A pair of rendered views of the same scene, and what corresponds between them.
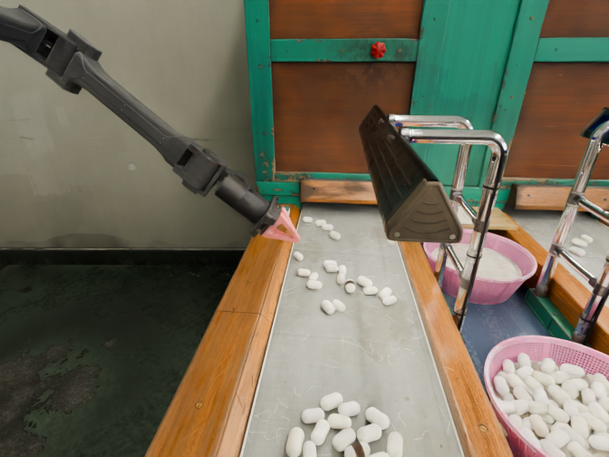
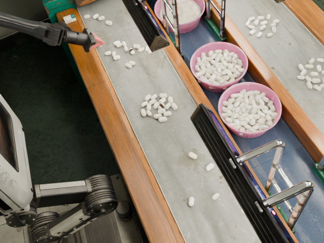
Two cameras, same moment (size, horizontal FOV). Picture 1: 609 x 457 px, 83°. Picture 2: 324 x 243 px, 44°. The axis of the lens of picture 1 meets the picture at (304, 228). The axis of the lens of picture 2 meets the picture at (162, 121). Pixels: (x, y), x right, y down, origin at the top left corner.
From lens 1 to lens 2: 1.22 m
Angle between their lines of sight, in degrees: 33
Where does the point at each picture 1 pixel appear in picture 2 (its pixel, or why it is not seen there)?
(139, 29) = not seen: outside the picture
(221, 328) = (95, 93)
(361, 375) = (153, 86)
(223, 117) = not seen: outside the picture
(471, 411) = (188, 80)
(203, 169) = (57, 35)
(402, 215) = (154, 46)
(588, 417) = (221, 66)
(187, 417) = (109, 122)
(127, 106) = (6, 21)
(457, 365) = (182, 68)
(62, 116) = not seen: outside the picture
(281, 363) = (124, 94)
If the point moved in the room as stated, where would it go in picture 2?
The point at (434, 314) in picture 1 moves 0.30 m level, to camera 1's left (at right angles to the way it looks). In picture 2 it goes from (169, 50) to (114, 77)
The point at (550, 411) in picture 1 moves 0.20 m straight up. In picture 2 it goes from (210, 69) to (211, 39)
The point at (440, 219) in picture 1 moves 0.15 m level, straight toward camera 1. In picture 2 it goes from (163, 42) to (167, 72)
